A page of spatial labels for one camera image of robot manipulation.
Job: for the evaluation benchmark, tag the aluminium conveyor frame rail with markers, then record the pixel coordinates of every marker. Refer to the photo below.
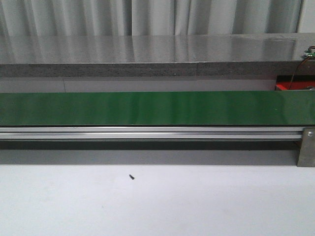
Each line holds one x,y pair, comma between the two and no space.
153,132

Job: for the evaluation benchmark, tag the green conveyor belt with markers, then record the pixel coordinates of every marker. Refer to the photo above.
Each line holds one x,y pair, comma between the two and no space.
284,108

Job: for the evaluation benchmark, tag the small green circuit board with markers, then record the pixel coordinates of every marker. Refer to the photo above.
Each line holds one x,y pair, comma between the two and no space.
309,53

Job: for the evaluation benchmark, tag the white pleated curtain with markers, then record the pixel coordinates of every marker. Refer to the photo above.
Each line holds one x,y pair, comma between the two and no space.
147,17

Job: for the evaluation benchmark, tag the grey stone counter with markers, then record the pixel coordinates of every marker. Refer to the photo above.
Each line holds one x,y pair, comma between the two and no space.
151,63

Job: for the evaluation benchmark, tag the steel conveyor support bracket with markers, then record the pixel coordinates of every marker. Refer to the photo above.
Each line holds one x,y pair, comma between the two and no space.
306,156

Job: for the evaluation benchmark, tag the red plastic bin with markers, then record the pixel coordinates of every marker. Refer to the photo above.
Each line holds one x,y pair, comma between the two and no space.
300,82

